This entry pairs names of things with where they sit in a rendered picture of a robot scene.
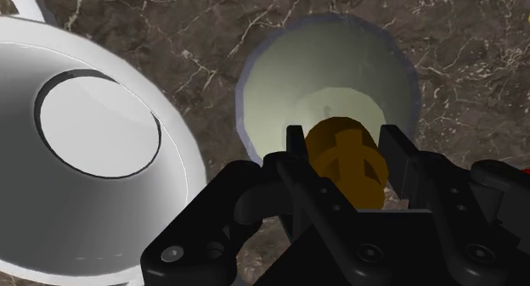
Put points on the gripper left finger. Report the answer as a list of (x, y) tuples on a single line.
[(298, 181)]

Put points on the grey cup with pale inside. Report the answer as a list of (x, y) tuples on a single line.
[(302, 70)]

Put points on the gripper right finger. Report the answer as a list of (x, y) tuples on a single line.
[(439, 181)]

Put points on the brown cylindrical object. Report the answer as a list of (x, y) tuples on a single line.
[(345, 163)]

